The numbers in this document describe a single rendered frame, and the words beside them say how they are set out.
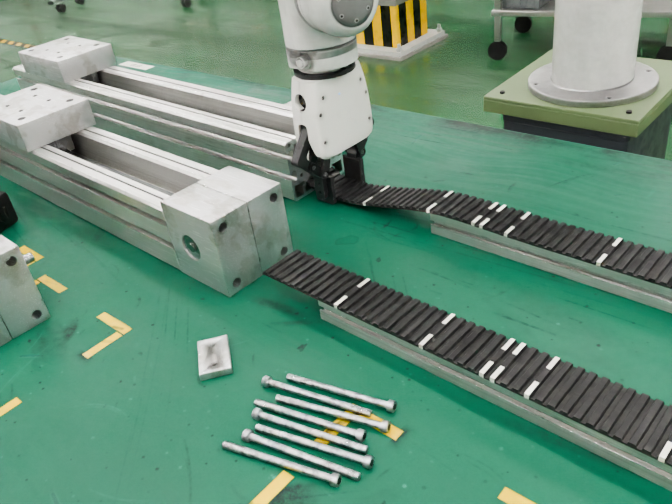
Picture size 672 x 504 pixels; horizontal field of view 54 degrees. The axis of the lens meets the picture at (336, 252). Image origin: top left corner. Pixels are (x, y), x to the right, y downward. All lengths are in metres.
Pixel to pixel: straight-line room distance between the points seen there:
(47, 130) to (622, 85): 0.84
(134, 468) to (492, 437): 0.29
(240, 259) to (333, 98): 0.22
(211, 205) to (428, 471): 0.36
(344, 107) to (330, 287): 0.25
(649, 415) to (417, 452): 0.17
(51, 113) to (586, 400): 0.79
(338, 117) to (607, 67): 0.43
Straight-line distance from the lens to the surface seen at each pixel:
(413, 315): 0.61
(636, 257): 0.70
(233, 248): 0.71
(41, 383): 0.71
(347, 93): 0.82
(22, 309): 0.78
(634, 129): 1.01
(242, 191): 0.73
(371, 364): 0.61
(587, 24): 1.04
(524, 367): 0.56
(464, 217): 0.75
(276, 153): 0.89
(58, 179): 0.99
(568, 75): 1.08
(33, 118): 1.03
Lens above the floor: 1.20
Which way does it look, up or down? 33 degrees down
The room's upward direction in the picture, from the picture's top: 8 degrees counter-clockwise
